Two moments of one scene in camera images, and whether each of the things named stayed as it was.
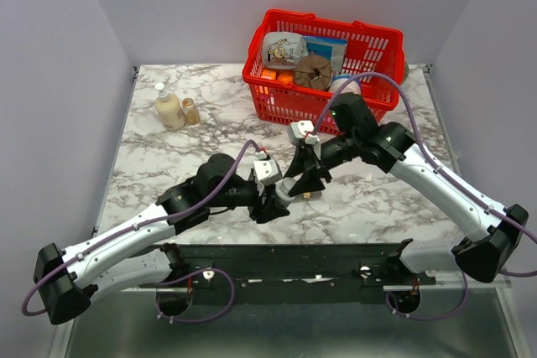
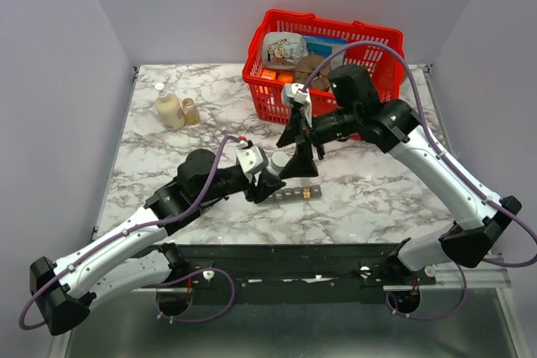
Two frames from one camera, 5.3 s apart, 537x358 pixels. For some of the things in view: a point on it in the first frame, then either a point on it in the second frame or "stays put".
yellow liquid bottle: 169,110 stays put
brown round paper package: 313,71 stays put
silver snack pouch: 282,49 stays put
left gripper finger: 265,212 to 268,184
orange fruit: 285,77 stays put
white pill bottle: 282,188 to 278,161
